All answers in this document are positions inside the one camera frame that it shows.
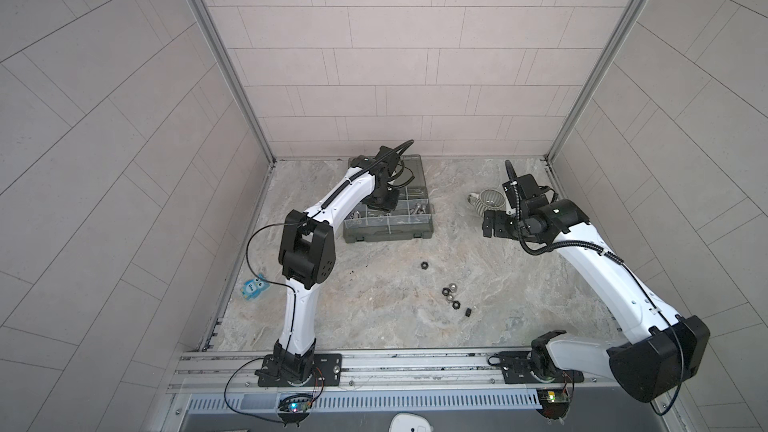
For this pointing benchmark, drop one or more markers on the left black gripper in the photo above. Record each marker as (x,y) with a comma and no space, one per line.
(389,206)

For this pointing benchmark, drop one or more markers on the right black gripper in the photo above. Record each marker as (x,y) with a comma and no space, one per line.
(496,227)

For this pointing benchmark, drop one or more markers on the grey compartment organizer box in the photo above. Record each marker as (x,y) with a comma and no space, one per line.
(411,219)

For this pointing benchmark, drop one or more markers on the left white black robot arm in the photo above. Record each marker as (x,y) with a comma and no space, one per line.
(307,251)

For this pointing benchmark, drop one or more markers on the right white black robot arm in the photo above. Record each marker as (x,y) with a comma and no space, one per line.
(662,349)

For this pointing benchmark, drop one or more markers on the ribbed grey ceramic cup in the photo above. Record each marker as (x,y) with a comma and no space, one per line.
(488,200)

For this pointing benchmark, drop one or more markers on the blue sticker scrap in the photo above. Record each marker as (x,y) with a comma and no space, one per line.
(253,288)

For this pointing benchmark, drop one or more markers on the right circuit board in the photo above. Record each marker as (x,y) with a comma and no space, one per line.
(554,404)

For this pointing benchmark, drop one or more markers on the white round object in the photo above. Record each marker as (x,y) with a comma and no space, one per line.
(408,422)

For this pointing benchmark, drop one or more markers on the left green circuit board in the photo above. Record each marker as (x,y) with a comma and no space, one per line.
(295,408)

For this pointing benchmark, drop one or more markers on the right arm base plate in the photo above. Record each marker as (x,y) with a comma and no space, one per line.
(517,368)

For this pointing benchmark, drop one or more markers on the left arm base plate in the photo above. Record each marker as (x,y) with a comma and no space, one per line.
(299,371)

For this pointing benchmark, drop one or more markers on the aluminium mounting rail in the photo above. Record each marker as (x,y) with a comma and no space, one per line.
(370,381)

